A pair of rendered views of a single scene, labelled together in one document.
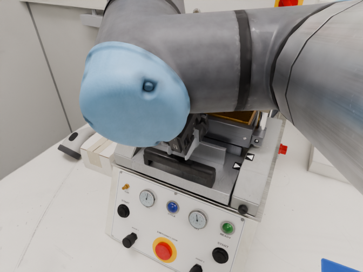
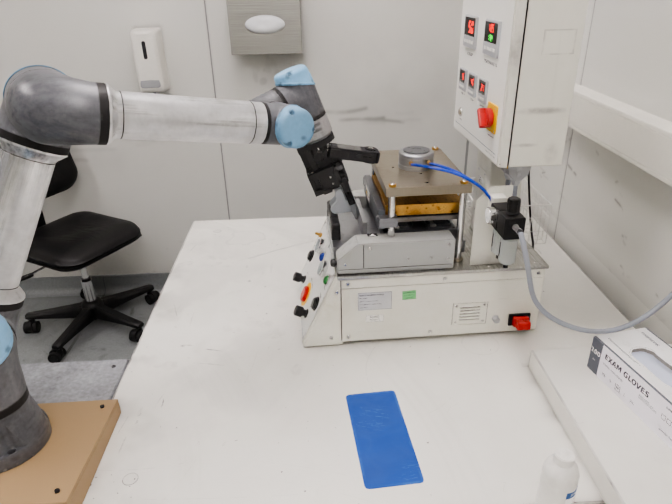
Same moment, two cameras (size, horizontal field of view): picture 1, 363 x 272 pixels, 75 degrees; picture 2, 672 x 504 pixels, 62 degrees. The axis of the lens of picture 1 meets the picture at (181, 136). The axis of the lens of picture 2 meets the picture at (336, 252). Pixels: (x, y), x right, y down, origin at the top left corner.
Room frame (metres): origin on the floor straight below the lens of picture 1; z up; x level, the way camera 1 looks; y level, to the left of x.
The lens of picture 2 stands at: (-0.26, -1.03, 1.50)
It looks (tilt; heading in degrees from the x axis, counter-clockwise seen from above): 27 degrees down; 60
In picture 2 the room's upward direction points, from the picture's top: 1 degrees counter-clockwise
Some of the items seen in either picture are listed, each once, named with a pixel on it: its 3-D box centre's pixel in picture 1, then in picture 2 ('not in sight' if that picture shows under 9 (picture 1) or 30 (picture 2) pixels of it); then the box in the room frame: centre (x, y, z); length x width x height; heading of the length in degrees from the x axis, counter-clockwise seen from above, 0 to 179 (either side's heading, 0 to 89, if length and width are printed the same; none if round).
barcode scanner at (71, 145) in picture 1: (85, 136); not in sight; (0.69, 0.35, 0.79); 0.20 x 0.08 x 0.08; 152
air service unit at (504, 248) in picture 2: not in sight; (502, 228); (0.53, -0.33, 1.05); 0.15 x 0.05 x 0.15; 64
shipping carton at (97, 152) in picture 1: (113, 146); not in sight; (0.63, 0.23, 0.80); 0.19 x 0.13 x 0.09; 152
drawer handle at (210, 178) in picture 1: (177, 165); (333, 219); (0.34, 0.01, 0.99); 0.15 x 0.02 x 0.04; 64
